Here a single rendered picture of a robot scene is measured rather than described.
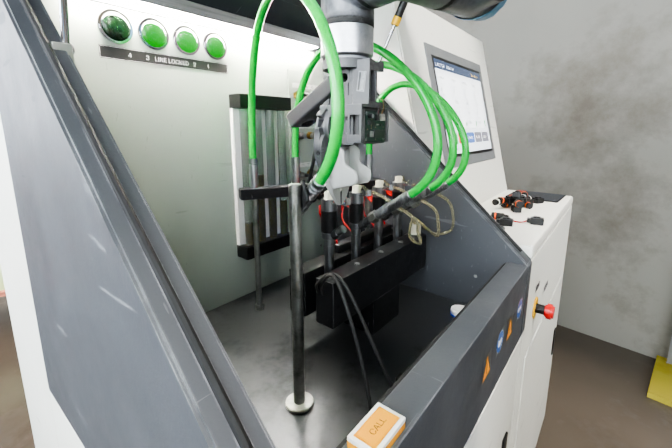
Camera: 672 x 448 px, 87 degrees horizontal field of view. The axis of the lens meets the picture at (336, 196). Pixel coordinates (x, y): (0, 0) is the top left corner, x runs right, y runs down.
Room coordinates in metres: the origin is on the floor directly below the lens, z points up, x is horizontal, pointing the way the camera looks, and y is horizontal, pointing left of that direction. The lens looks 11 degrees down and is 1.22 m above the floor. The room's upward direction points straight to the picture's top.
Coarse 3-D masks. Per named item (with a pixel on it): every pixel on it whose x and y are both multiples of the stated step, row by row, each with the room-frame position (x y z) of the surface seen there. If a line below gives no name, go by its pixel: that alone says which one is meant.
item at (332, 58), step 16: (272, 0) 0.58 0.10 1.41; (304, 0) 0.44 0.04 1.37; (256, 16) 0.63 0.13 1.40; (320, 16) 0.42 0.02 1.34; (256, 32) 0.65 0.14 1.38; (320, 32) 0.41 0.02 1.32; (256, 48) 0.67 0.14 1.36; (336, 48) 0.40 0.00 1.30; (256, 64) 0.68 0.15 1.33; (336, 64) 0.38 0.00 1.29; (336, 80) 0.38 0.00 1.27; (336, 96) 0.38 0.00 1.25; (336, 112) 0.38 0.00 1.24; (336, 128) 0.38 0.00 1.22; (336, 144) 0.38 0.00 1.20; (256, 160) 0.71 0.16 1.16; (336, 160) 0.40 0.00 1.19; (320, 176) 0.41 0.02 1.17
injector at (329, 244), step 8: (328, 200) 0.58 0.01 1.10; (328, 208) 0.58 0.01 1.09; (336, 208) 0.59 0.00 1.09; (328, 216) 0.58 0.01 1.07; (336, 216) 0.59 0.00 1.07; (328, 224) 0.58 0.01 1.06; (336, 224) 0.59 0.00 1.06; (328, 232) 0.58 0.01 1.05; (336, 232) 0.57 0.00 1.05; (344, 232) 0.57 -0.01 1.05; (328, 240) 0.58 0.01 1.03; (328, 248) 0.58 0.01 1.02; (328, 256) 0.58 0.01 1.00; (328, 264) 0.58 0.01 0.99
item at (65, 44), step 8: (64, 0) 0.42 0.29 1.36; (64, 8) 0.42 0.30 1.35; (64, 16) 0.42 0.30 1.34; (64, 24) 0.42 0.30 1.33; (64, 32) 0.43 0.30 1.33; (64, 40) 0.43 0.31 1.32; (56, 48) 0.42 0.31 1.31; (64, 48) 0.43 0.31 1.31; (72, 48) 0.43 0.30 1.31; (72, 56) 0.43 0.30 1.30
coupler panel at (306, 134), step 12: (288, 72) 0.90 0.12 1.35; (300, 72) 0.94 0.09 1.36; (288, 84) 0.90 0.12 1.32; (312, 84) 0.97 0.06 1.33; (288, 96) 0.90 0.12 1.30; (300, 132) 0.93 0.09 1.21; (312, 132) 0.97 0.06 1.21; (300, 144) 0.93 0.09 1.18; (312, 144) 0.97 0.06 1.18; (300, 156) 0.93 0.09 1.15; (312, 156) 0.97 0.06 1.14; (300, 168) 0.93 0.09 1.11; (300, 180) 0.93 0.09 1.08
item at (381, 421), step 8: (376, 416) 0.28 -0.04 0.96; (384, 416) 0.28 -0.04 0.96; (392, 416) 0.28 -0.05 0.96; (368, 424) 0.27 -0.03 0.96; (376, 424) 0.27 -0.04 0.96; (384, 424) 0.27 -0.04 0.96; (392, 424) 0.27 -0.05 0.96; (360, 432) 0.26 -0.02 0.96; (368, 432) 0.26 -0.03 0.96; (376, 432) 0.26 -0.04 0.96; (384, 432) 0.26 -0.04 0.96; (400, 432) 0.27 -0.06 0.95; (368, 440) 0.25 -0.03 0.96; (376, 440) 0.25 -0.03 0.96; (392, 440) 0.26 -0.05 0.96
